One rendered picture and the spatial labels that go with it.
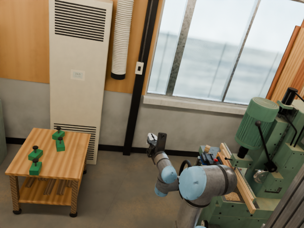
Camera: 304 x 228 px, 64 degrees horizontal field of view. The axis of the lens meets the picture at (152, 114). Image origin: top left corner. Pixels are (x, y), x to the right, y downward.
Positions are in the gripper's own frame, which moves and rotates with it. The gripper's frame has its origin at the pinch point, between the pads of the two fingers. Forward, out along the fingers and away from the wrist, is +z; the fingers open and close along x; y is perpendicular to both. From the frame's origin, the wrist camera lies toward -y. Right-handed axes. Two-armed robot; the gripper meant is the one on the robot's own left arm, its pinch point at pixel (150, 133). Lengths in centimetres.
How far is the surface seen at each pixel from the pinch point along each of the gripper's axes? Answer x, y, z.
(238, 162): 68, 10, -10
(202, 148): 65, 25, 25
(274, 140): 78, -16, -17
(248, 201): 65, 22, -34
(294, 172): 103, 3, -26
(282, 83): 190, -31, 89
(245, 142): 61, -8, -12
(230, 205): 57, 29, -30
